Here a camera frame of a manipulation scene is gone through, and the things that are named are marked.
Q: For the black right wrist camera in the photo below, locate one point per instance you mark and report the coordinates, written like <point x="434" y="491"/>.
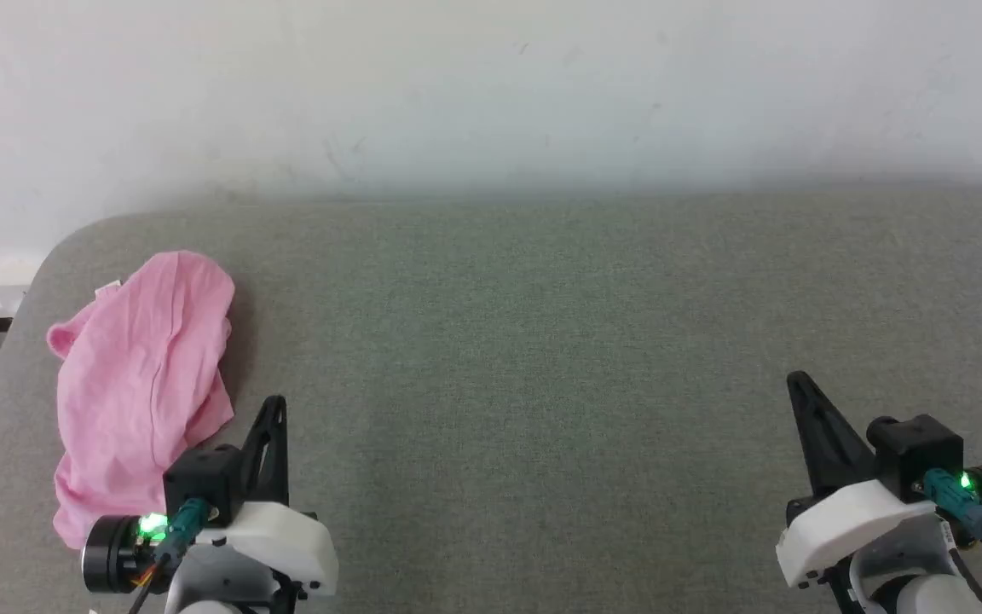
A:
<point x="917" y="448"/>

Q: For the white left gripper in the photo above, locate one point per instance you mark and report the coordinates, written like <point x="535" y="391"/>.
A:
<point x="282" y="541"/>

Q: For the grey fabric sofa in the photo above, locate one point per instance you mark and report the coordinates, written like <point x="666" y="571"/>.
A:
<point x="542" y="384"/>

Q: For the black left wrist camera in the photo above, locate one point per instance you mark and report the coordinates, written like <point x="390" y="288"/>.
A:
<point x="201" y="477"/>

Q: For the pink garment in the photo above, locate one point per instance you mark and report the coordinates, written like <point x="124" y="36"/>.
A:
<point x="133" y="384"/>

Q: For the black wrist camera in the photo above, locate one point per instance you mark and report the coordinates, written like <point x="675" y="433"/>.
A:
<point x="917" y="448"/>
<point x="201" y="477"/>

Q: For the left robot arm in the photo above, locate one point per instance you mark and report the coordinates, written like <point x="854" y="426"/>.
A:
<point x="112" y="558"/>

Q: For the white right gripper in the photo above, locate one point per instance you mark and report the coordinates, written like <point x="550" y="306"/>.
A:
<point x="849" y="520"/>

